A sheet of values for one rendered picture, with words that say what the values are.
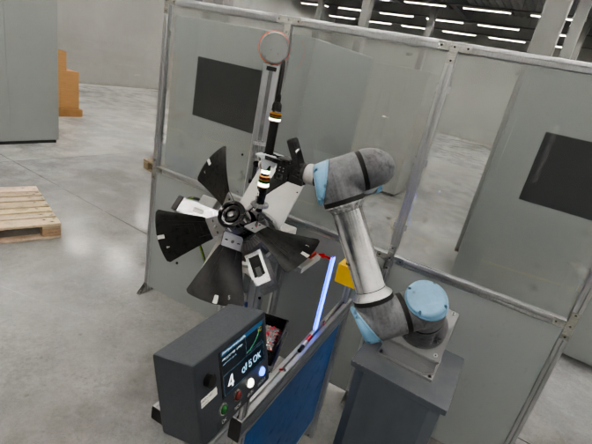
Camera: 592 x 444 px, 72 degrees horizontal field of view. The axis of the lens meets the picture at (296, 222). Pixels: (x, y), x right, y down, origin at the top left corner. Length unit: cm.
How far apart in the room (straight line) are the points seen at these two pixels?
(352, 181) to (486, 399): 165
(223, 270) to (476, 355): 138
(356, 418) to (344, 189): 78
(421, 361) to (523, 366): 104
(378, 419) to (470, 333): 98
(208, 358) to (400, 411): 73
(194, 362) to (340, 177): 59
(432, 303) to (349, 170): 43
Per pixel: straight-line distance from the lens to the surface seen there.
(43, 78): 722
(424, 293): 120
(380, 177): 114
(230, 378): 96
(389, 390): 139
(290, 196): 194
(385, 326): 118
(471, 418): 257
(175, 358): 88
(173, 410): 95
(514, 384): 242
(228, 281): 163
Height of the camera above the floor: 182
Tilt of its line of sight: 20 degrees down
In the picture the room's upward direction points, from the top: 12 degrees clockwise
